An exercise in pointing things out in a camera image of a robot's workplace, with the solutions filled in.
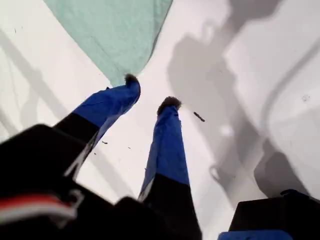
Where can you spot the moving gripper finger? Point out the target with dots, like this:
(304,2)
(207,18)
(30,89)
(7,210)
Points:
(170,150)

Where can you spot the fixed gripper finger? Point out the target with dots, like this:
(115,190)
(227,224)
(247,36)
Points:
(107,107)

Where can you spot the pale green T-shirt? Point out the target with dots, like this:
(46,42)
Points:
(107,37)

